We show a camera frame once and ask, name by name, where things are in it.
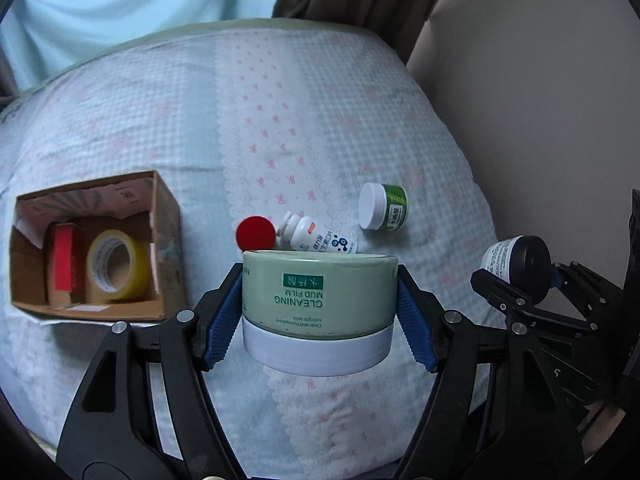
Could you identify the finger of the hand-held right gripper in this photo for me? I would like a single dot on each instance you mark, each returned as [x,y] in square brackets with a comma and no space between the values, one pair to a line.
[557,275]
[505,297]

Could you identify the black jar with white label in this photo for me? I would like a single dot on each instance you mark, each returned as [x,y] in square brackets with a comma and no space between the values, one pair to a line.
[527,265]

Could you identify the cardboard box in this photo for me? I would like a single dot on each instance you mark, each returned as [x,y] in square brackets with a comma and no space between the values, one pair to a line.
[167,240]

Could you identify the light blue curtain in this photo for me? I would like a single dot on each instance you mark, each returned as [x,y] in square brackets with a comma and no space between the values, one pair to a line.
[125,5]

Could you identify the red round lid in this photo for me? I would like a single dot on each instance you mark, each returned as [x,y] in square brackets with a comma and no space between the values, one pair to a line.
[255,232]

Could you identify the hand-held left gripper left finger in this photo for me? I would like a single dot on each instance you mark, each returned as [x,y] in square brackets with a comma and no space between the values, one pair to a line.
[218,321]

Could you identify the pale green jar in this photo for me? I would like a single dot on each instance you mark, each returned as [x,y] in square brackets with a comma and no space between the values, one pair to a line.
[320,290]

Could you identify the white pill bottle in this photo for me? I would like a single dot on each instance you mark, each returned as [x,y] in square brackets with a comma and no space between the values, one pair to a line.
[320,237]

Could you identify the yellow tape roll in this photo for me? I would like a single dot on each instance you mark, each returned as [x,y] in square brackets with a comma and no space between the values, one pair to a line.
[120,280]

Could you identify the checked floral bedspread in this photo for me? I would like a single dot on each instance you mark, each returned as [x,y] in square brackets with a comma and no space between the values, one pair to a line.
[350,110]

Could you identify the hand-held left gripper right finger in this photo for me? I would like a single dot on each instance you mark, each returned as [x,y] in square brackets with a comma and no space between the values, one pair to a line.
[416,321]

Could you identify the small green jar, white lid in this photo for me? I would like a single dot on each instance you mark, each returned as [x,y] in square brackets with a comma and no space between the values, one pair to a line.
[382,206]

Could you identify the red flat box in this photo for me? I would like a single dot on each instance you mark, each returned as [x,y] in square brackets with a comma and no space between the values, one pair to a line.
[65,260]

